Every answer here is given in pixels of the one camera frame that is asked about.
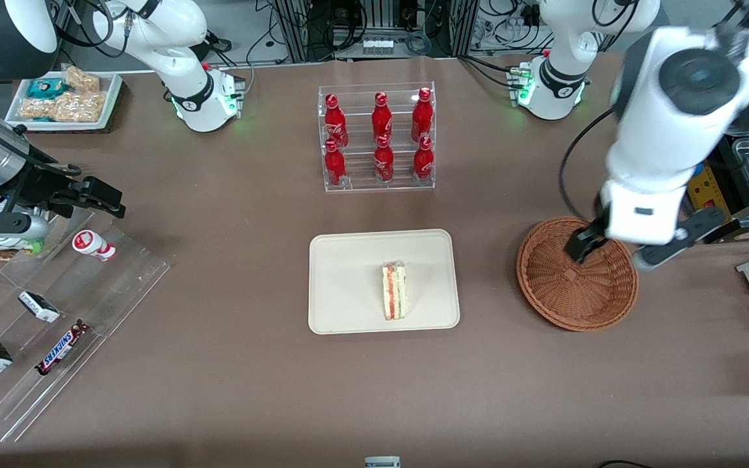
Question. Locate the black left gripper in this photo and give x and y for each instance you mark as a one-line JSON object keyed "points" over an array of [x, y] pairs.
{"points": [[584, 242]]}

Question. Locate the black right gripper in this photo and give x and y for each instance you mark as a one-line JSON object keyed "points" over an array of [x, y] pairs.
{"points": [[41, 184]]}

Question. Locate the triangular sandwich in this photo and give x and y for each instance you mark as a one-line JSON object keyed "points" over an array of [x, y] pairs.
{"points": [[394, 291]]}

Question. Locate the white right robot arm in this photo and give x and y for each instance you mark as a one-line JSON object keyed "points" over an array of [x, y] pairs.
{"points": [[186, 58]]}

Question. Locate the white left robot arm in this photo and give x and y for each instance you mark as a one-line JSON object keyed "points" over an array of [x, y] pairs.
{"points": [[660, 130]]}

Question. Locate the round brown wicker basket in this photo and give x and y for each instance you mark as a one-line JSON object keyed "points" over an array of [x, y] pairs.
{"points": [[563, 292]]}

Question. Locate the white square snack tray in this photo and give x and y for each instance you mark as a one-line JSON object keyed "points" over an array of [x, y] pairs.
{"points": [[111, 97]]}

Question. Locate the cream plastic tray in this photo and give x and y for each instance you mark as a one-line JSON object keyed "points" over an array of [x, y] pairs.
{"points": [[348, 283]]}

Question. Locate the red white yogurt bottle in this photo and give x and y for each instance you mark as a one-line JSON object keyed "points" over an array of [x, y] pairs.
{"points": [[91, 244]]}

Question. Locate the clear bag of crackers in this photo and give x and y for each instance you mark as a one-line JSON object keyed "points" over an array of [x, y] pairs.
{"points": [[38, 108], [82, 79], [78, 107]]}

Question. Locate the clear acrylic stepped shelf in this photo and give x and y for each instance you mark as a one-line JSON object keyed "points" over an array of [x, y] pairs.
{"points": [[88, 292]]}

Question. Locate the teal snack pack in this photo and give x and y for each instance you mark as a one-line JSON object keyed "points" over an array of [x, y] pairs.
{"points": [[46, 88]]}

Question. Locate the black yellow machine box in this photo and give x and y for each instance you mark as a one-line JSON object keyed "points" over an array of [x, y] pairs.
{"points": [[712, 188]]}

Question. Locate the brown Snickers bar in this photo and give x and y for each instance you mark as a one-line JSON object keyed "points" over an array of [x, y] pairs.
{"points": [[61, 347]]}

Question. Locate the red cola bottle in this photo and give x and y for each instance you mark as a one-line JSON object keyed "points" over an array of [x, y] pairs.
{"points": [[381, 118], [423, 161], [334, 166], [422, 117], [383, 162], [335, 122]]}

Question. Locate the clear acrylic bottle rack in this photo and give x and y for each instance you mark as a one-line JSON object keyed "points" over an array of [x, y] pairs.
{"points": [[361, 182]]}

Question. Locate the white power strip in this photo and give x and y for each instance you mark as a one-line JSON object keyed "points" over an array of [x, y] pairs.
{"points": [[378, 47]]}

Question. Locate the white device at table edge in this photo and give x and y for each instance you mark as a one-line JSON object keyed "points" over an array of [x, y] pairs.
{"points": [[382, 462]]}

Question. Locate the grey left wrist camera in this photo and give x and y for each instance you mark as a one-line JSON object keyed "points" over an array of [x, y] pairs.
{"points": [[680, 240]]}

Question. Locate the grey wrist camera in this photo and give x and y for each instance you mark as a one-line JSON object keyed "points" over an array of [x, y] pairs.
{"points": [[680, 240], [4, 226]]}

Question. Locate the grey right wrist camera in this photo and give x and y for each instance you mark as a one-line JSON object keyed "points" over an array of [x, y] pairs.
{"points": [[4, 226]]}

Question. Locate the aluminium frame rack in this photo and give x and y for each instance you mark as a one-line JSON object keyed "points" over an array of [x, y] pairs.
{"points": [[374, 19]]}

